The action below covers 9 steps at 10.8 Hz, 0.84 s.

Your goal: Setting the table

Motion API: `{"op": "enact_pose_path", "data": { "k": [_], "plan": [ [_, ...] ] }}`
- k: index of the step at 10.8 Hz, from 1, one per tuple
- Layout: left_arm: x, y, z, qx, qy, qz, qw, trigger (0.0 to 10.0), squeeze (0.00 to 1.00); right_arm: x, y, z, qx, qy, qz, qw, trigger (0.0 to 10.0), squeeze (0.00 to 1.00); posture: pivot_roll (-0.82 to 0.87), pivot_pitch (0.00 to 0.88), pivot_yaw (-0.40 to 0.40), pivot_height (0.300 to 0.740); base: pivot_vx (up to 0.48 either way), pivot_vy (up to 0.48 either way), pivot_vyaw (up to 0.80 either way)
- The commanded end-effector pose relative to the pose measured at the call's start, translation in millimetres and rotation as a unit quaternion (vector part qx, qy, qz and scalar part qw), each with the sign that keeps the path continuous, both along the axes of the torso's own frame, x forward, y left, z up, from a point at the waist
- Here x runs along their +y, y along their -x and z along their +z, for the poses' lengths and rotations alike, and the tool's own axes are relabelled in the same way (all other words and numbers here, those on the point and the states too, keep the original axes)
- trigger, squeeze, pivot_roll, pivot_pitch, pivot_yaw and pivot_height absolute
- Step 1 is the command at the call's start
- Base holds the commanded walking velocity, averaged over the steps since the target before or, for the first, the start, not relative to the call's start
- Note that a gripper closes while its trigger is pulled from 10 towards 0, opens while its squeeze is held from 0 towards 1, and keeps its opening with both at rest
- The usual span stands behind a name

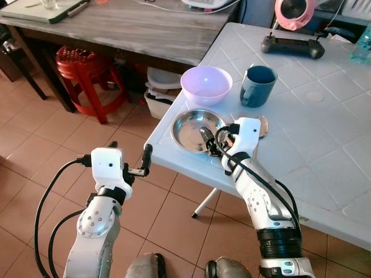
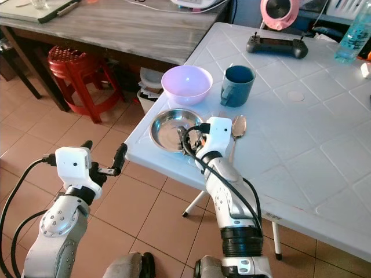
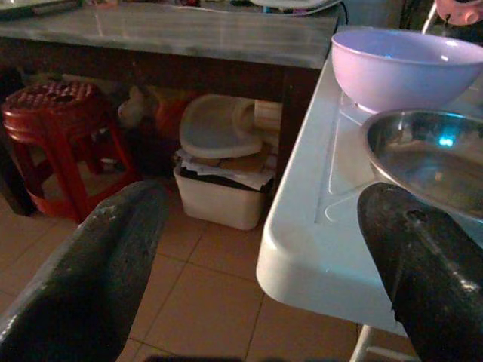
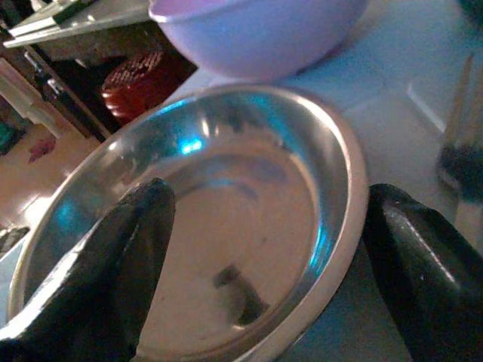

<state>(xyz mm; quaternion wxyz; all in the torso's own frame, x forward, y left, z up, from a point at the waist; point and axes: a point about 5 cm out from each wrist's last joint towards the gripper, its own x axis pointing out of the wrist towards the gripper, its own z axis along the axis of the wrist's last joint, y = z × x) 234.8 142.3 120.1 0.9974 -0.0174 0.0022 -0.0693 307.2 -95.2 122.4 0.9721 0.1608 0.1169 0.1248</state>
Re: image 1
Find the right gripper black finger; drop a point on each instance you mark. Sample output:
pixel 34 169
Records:
pixel 207 139

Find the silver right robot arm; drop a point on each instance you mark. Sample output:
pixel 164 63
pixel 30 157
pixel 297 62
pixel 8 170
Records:
pixel 261 202

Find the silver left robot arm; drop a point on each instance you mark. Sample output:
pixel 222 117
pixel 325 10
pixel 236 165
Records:
pixel 95 231

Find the round stainless steel plate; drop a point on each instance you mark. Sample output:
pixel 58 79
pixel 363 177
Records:
pixel 188 130

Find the metal spoon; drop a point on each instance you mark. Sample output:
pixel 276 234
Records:
pixel 264 124

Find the pink plastic bowl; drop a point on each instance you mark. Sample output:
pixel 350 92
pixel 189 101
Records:
pixel 206 84

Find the white metal table leg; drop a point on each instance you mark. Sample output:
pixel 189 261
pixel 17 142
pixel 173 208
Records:
pixel 206 203

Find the dark blue mug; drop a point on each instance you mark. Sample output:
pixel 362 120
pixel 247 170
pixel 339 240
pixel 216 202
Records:
pixel 255 90

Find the white plastic bin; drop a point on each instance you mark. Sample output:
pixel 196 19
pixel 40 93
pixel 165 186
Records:
pixel 159 95

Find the red plastic stool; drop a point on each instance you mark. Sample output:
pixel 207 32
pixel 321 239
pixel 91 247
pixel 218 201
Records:
pixel 87 66

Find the grey left robot foot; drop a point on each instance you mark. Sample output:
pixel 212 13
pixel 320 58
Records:
pixel 145 267

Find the grey robot foot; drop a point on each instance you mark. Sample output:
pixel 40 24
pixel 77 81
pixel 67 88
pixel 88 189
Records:
pixel 229 269
pixel 145 267

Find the white plastic folding table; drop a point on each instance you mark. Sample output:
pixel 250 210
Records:
pixel 324 133

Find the grey wooden table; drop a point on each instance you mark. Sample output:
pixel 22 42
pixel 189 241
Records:
pixel 145 32

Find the black remote controller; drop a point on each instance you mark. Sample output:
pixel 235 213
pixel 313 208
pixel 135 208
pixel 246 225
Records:
pixel 293 46

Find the grey right robot foot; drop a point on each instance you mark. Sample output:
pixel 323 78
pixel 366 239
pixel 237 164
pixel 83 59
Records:
pixel 229 269

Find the white appliance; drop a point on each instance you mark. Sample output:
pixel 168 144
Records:
pixel 208 3

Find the clear blue water bottle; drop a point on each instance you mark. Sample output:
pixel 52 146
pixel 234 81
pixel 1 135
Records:
pixel 363 46

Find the clear drinking glass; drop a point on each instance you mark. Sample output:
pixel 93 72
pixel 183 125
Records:
pixel 49 3

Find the flat grey tray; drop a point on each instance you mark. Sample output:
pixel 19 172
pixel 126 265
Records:
pixel 29 11

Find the white plastic basket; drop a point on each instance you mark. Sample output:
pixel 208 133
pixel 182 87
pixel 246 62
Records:
pixel 356 7

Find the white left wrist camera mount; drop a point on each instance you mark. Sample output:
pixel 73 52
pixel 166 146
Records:
pixel 107 165

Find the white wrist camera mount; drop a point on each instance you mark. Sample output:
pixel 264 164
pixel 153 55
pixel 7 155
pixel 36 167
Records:
pixel 107 165
pixel 246 136

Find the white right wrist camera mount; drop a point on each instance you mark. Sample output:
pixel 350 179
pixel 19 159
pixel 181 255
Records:
pixel 246 136

